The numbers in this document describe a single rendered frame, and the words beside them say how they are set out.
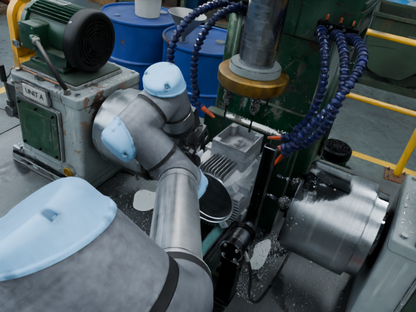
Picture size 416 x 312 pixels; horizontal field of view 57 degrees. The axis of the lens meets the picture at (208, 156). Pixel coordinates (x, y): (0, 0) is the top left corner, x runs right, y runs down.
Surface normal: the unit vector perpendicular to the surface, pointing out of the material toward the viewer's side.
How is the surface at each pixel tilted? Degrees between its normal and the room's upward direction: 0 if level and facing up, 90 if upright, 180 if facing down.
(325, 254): 96
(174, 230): 15
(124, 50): 82
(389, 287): 89
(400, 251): 90
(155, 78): 30
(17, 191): 0
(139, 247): 42
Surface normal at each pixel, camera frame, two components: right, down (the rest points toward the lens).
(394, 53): -0.40, 0.42
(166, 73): -0.13, -0.49
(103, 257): 0.62, -0.22
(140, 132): 0.44, 0.07
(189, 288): 0.84, -0.46
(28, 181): 0.13, -0.82
